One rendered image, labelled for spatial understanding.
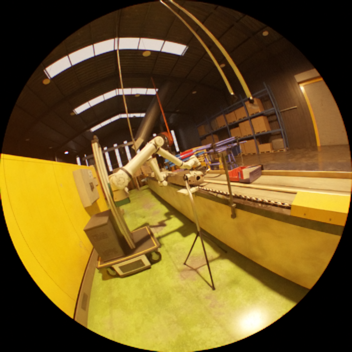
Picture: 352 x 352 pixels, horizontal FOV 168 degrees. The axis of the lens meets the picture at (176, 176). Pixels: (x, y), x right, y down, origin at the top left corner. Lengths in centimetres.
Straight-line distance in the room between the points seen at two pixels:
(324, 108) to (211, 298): 1130
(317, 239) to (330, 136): 1037
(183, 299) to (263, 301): 76
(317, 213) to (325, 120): 1042
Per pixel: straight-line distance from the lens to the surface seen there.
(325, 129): 1110
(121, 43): 995
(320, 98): 1129
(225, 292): 138
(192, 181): 186
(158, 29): 944
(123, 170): 116
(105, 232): 151
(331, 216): 87
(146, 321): 145
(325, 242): 99
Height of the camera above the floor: 127
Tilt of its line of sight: 8 degrees down
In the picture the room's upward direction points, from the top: 16 degrees counter-clockwise
